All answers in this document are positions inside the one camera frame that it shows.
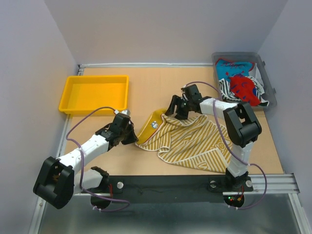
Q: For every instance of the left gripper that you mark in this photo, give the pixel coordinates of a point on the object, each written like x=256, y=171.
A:
x=133, y=138

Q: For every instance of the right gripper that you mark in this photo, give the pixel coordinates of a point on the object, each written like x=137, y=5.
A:
x=176, y=100

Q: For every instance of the yellow striped towel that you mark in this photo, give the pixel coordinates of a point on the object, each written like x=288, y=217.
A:
x=195, y=143

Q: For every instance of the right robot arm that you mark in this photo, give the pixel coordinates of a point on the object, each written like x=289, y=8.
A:
x=242, y=126

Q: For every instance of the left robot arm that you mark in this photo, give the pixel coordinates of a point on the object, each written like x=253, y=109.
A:
x=61, y=178

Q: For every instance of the black white striped towel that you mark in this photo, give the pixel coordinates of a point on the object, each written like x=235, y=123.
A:
x=228, y=95

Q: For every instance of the turquoise red patterned towel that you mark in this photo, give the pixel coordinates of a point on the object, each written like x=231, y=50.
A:
x=226, y=69

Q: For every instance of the red blue patterned towel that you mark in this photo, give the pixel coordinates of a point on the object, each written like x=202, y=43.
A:
x=244, y=89

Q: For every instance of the yellow plastic tray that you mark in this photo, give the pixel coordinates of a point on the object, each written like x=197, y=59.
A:
x=83, y=94

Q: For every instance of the grey plastic bin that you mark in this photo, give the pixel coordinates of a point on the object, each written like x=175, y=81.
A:
x=258, y=72

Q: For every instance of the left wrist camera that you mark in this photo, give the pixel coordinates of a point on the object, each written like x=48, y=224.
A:
x=125, y=112

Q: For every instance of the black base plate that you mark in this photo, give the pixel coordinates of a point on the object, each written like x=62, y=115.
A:
x=175, y=188

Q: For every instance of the aluminium frame rail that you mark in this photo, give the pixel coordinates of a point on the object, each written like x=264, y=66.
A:
x=269, y=184

